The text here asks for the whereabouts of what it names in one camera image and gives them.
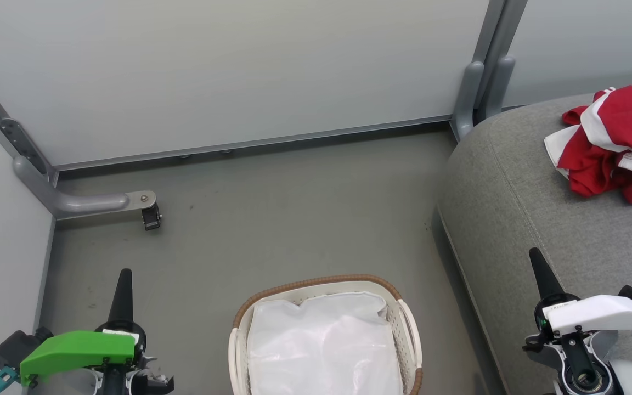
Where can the white glossy cloth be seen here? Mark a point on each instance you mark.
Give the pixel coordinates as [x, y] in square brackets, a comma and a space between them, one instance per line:
[321, 345]

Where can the grey double metal frame post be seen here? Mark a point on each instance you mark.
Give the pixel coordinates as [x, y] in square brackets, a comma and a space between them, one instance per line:
[475, 82]

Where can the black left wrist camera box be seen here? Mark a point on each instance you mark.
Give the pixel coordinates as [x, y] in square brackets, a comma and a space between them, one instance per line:
[17, 348]

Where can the grey metal frame foot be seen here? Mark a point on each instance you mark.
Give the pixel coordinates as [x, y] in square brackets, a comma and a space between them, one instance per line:
[74, 204]

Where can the grey sofa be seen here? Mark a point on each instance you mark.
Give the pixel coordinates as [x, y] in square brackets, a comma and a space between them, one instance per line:
[513, 192]

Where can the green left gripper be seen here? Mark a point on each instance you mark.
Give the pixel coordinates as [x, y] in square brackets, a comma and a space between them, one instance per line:
[77, 351]

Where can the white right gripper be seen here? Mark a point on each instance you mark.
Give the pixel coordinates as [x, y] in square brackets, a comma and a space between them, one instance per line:
[601, 315]

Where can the white basket with brown rim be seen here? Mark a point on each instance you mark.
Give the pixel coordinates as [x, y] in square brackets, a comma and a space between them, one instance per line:
[316, 281]

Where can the small black caster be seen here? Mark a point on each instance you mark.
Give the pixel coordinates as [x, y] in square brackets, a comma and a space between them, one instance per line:
[151, 218]

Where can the red shirt with white part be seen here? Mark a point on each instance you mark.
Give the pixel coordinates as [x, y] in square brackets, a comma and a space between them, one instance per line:
[590, 175]

